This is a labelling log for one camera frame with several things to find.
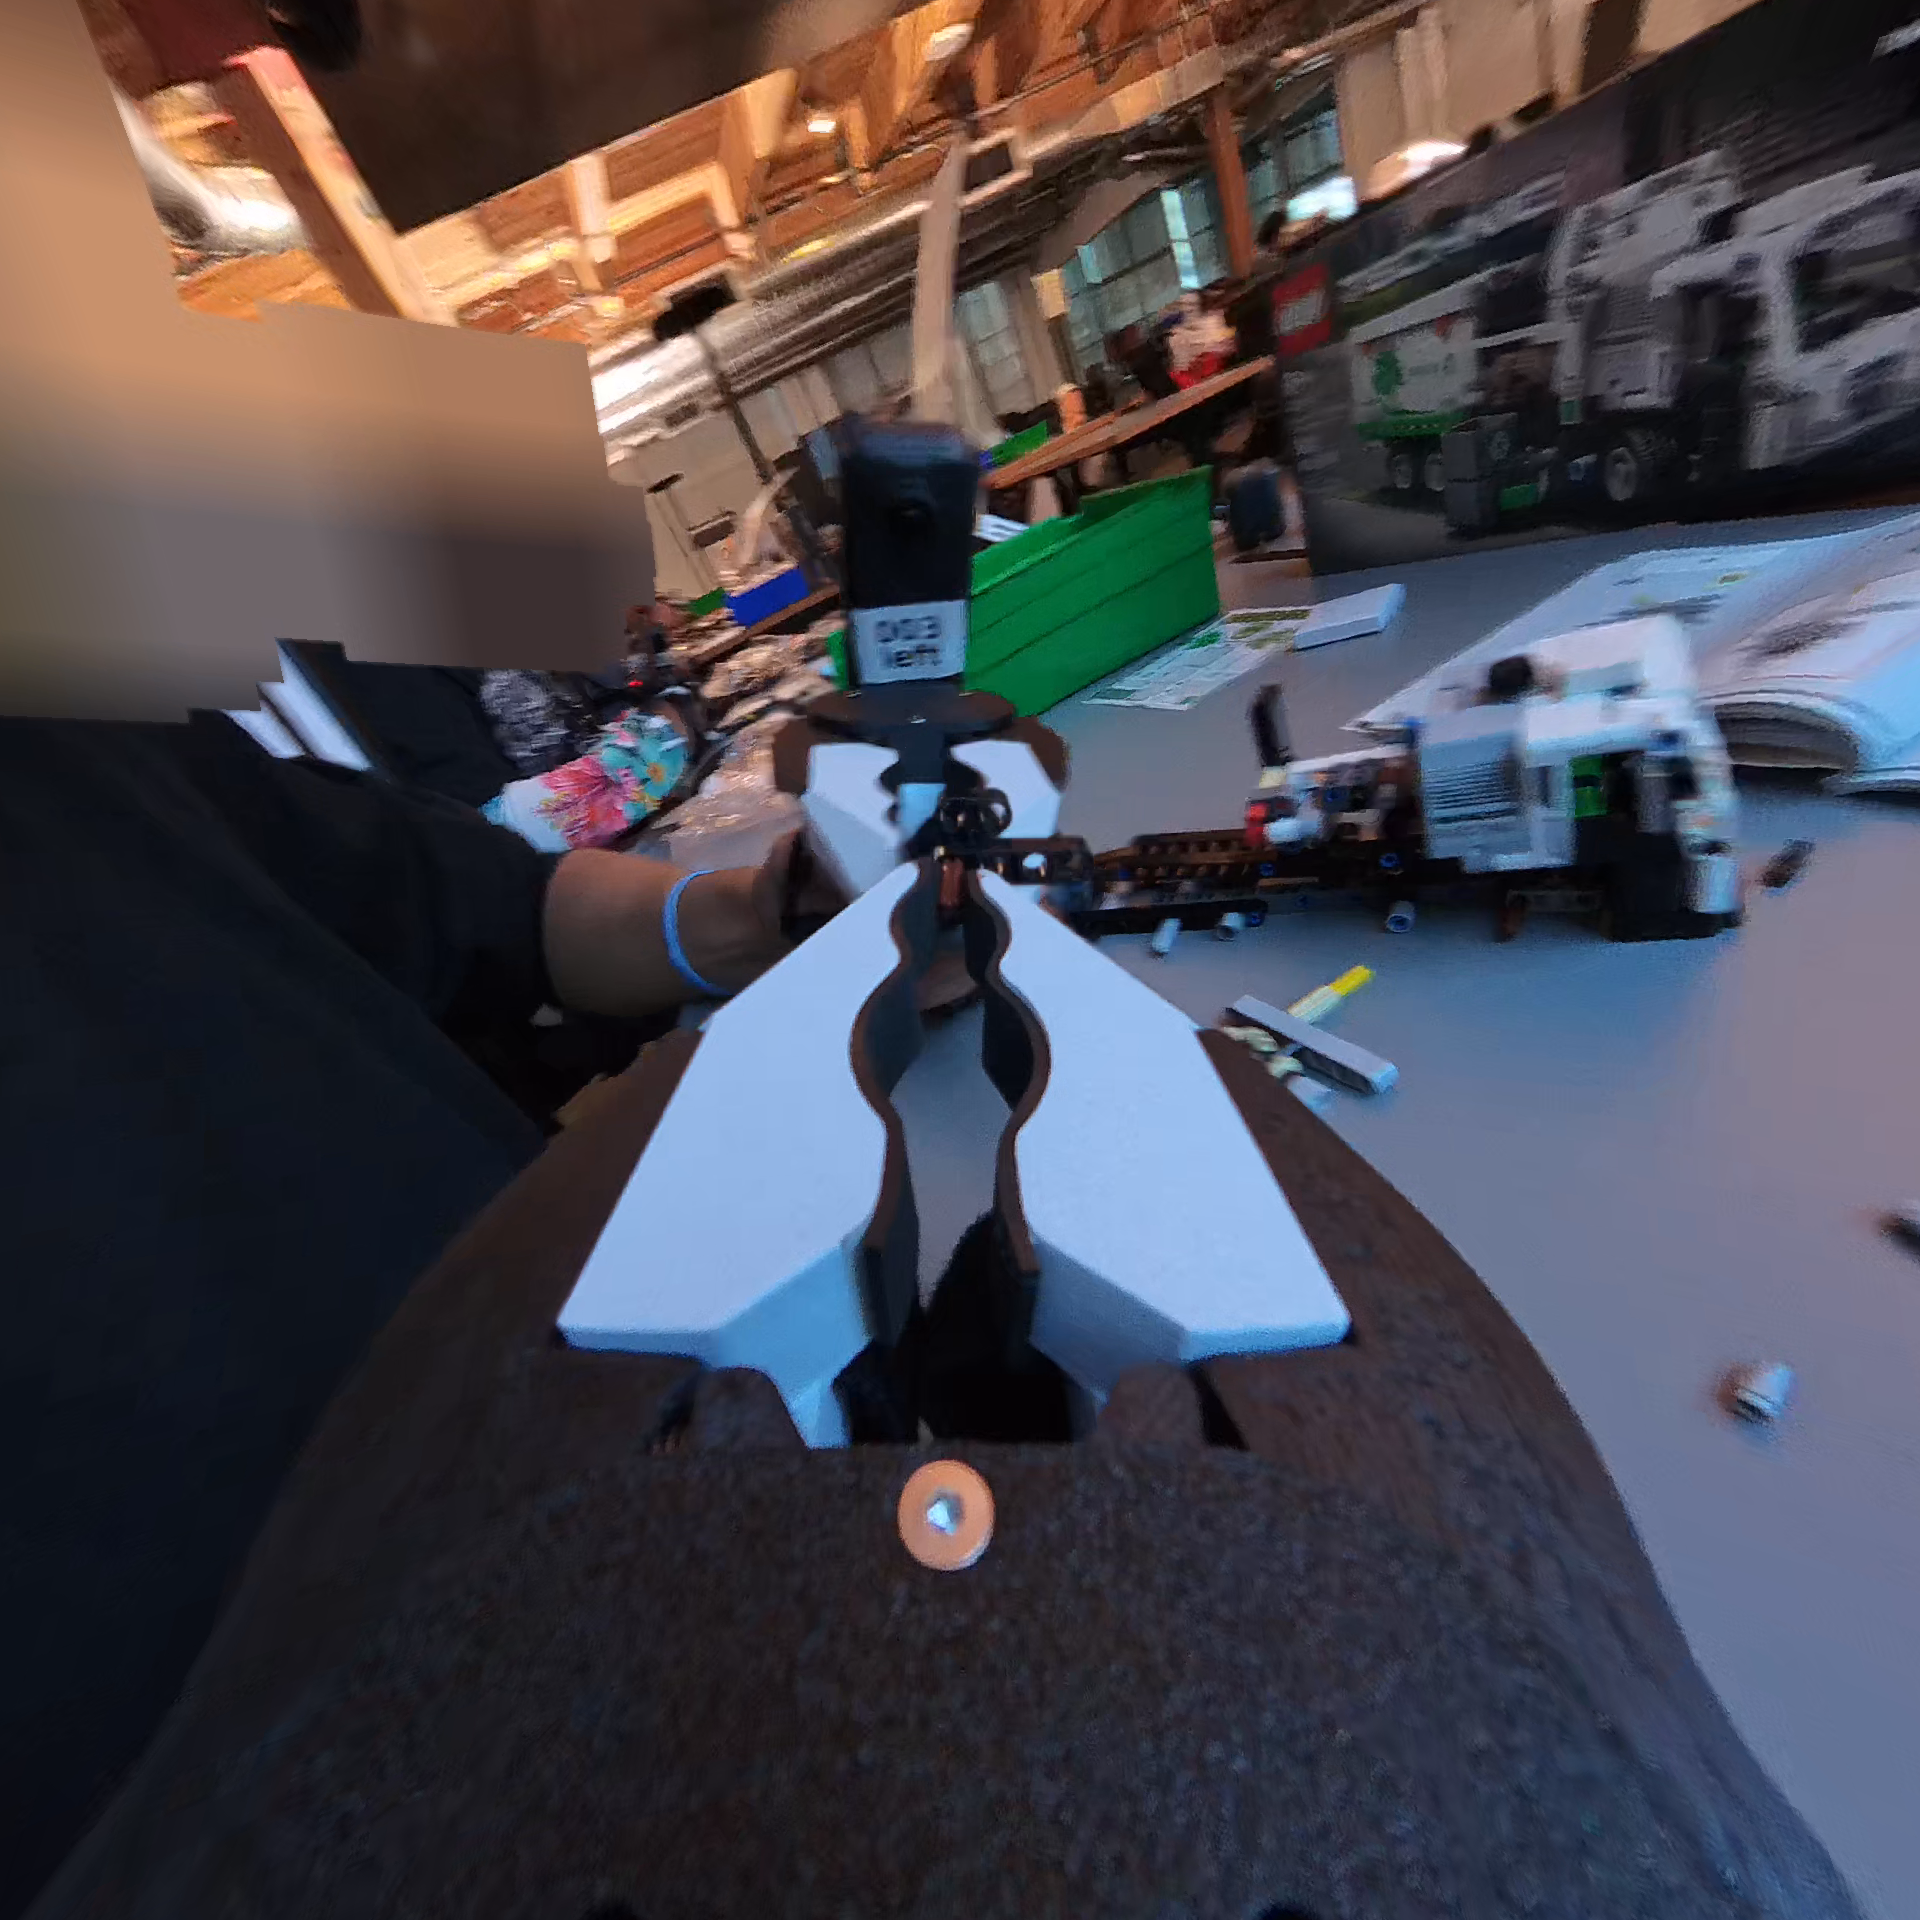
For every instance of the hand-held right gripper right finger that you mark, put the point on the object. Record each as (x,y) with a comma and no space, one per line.
(1153,1201)

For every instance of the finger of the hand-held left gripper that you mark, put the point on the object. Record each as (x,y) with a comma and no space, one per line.
(848,816)
(1022,789)

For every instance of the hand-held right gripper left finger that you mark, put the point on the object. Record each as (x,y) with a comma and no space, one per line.
(735,1201)

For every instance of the black cross lego piece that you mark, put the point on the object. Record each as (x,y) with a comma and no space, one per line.
(973,816)

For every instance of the person's left forearm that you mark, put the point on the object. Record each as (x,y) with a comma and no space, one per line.
(598,932)

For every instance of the grey lego beam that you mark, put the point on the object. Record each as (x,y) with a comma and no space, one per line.
(1326,1050)

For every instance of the yellow lego axle piece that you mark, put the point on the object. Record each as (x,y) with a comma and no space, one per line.
(1333,992)

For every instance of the white lego truck model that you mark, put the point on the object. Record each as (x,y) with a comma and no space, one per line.
(1557,780)

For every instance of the grey lego connector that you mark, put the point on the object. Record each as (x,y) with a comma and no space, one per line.
(1759,1390)

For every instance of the small black lego piece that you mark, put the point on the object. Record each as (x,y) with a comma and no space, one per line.
(1785,867)

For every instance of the dark lego set box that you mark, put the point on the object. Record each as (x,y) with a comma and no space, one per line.
(1621,303)

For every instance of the person's left hand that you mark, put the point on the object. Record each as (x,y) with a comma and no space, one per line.
(749,914)

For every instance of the blue plastic bin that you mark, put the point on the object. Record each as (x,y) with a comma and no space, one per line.
(772,599)

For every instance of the green plastic bin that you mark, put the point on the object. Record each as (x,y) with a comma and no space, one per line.
(1096,599)

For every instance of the blue wristband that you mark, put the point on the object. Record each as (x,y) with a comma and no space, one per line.
(682,938)

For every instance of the green printed sticker sheet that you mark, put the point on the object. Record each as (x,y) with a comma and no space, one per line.
(1200,662)

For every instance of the floral printed cloth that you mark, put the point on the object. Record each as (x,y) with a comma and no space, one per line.
(616,780)

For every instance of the wooden work table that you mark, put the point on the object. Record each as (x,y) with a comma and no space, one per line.
(1125,420)

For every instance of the small white box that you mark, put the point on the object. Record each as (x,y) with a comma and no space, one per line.
(1349,616)

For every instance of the person's black clothing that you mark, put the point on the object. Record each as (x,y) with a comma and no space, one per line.
(194,1273)

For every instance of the open instruction book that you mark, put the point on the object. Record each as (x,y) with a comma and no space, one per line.
(1771,631)

